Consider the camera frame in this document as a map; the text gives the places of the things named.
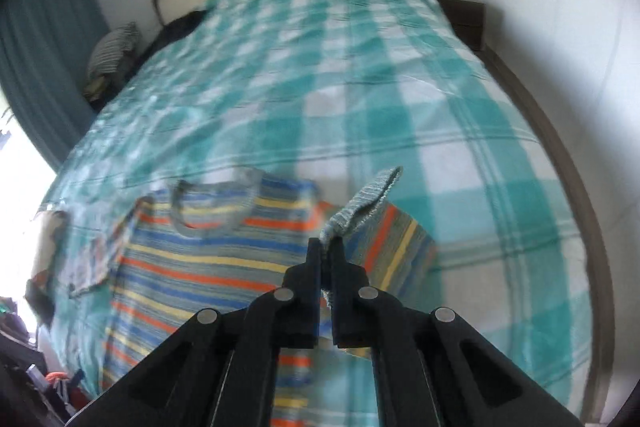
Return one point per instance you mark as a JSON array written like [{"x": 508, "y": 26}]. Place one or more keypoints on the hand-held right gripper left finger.
[{"x": 312, "y": 277}]

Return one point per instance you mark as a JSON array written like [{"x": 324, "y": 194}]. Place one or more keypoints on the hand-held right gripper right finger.
[{"x": 339, "y": 277}]

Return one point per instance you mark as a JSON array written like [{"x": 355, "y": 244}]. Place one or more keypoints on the striped small t-shirt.
[{"x": 210, "y": 252}]

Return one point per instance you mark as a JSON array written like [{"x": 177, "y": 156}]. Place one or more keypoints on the teal checkered blanket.
[{"x": 310, "y": 72}]

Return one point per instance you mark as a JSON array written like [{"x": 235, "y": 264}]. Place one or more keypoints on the dark wooden nightstand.
[{"x": 462, "y": 19}]

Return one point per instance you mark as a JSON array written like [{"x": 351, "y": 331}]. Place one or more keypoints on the striped pillow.
[{"x": 111, "y": 49}]

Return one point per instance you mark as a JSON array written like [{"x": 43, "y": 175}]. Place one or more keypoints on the teal curtain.
[{"x": 47, "y": 47}]

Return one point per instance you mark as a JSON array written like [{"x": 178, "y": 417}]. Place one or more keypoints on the dark bed frame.
[{"x": 565, "y": 187}]

